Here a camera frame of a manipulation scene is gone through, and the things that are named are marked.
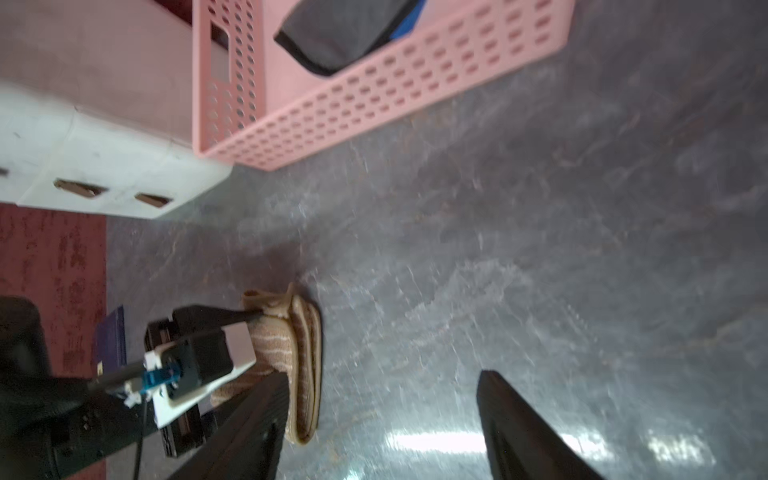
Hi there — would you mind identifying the purple book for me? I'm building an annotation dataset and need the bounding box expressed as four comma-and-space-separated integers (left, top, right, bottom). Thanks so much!
93, 305, 127, 376

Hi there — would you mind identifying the pink perforated plastic basket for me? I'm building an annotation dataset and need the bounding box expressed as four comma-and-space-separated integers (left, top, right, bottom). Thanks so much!
192, 0, 575, 171

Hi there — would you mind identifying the beige striped square dishcloth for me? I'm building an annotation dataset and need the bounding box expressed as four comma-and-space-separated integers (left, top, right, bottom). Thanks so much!
211, 284, 323, 446

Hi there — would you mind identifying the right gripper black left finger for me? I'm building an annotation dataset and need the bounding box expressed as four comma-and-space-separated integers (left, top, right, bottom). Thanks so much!
171, 372, 290, 480

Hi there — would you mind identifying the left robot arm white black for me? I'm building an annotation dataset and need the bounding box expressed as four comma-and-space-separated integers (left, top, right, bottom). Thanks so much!
1, 296, 290, 479

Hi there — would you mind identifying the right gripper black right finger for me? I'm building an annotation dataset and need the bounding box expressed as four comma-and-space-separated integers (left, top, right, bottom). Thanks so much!
476, 370, 601, 480

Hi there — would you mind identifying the white three-drawer storage unit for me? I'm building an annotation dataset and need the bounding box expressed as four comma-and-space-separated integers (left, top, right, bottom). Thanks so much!
1, 84, 232, 219

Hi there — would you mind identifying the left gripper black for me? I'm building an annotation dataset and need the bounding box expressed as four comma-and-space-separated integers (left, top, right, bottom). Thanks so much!
145, 305, 259, 458

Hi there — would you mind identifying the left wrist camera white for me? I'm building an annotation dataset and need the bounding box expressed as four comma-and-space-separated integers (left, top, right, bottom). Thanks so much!
123, 322, 256, 428

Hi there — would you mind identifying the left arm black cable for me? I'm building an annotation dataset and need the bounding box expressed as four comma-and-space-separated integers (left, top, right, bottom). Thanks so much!
129, 398, 151, 480

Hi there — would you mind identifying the blue grey microfibre cloth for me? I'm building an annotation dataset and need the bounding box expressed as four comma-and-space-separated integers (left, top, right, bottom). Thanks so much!
274, 0, 426, 77

